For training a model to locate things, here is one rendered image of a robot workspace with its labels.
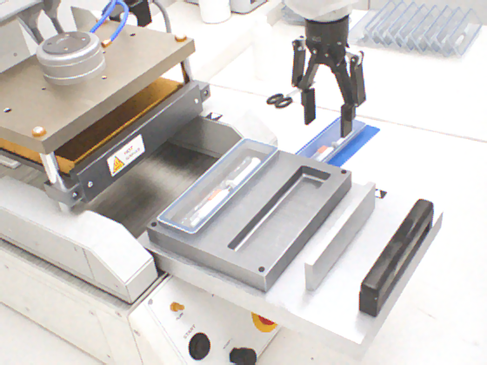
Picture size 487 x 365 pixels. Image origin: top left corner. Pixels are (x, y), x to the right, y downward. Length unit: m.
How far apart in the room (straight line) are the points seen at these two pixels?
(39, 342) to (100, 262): 0.30
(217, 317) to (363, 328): 0.25
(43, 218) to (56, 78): 0.17
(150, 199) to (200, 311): 0.18
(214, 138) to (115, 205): 0.17
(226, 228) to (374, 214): 0.18
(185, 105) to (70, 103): 0.17
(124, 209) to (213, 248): 0.22
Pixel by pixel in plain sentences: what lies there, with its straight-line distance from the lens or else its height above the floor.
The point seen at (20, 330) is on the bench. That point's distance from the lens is 1.01.
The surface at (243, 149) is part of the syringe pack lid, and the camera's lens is 0.79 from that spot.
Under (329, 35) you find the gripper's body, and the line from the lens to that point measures 1.06.
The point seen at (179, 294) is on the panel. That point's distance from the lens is 0.77.
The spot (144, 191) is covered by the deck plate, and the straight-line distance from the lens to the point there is 0.88.
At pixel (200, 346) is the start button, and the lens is 0.78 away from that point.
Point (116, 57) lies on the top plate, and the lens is 0.84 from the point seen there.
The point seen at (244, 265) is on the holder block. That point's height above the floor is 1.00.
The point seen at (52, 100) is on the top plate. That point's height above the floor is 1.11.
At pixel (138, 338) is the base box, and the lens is 0.76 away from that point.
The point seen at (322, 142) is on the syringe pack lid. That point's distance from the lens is 1.20.
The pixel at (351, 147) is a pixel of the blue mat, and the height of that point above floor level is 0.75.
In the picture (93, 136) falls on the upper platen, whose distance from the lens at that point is 0.78.
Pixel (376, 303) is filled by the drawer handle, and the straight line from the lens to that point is 0.62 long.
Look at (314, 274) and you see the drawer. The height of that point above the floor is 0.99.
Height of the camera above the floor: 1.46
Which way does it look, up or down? 38 degrees down
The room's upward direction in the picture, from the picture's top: 7 degrees counter-clockwise
